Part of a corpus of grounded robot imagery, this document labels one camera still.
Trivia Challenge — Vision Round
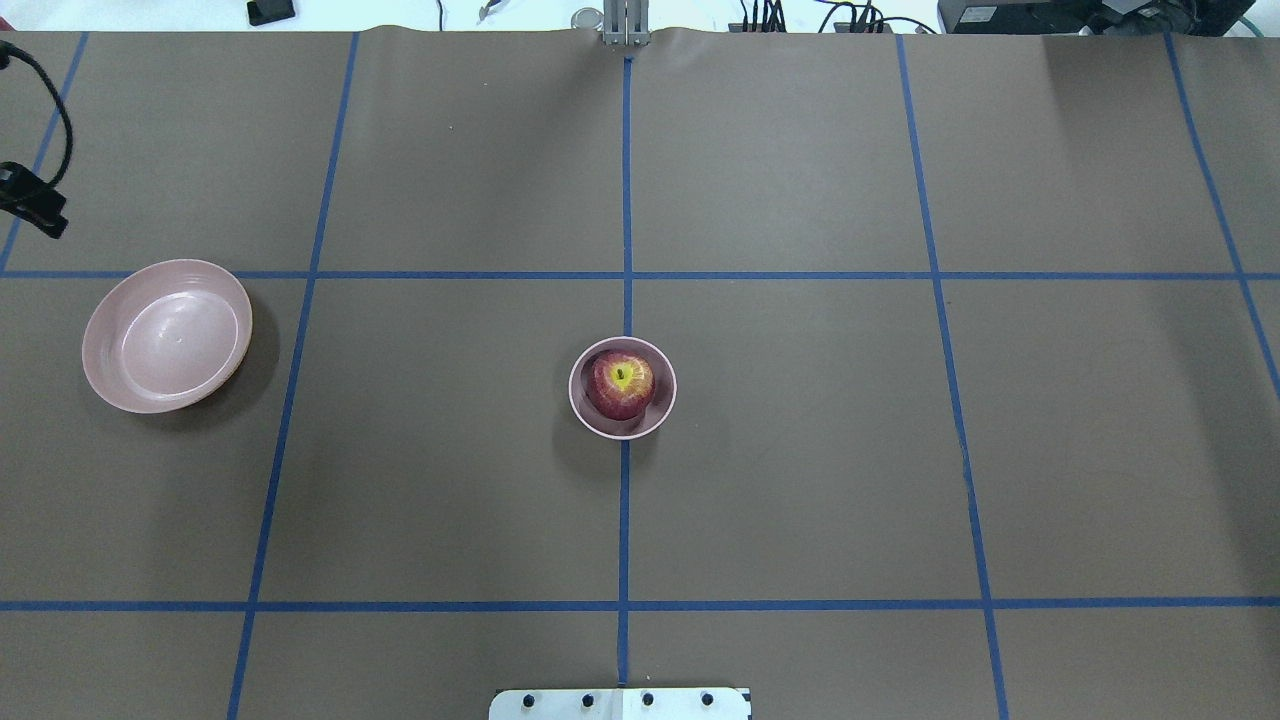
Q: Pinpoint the red apple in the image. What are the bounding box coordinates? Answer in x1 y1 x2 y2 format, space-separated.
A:
586 350 657 421

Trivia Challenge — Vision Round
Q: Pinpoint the pink bowl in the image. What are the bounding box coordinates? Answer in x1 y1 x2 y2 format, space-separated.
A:
567 336 678 441

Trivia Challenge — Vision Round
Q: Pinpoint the pink plate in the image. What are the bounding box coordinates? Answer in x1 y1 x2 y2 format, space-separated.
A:
81 259 253 414

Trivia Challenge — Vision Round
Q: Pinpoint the black device box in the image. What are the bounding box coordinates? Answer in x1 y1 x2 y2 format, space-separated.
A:
936 1 1254 37

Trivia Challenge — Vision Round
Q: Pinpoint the aluminium frame post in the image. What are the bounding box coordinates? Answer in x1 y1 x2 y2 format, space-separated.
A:
602 0 652 47

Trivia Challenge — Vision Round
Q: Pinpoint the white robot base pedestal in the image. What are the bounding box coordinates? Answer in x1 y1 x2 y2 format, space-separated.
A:
488 687 753 719

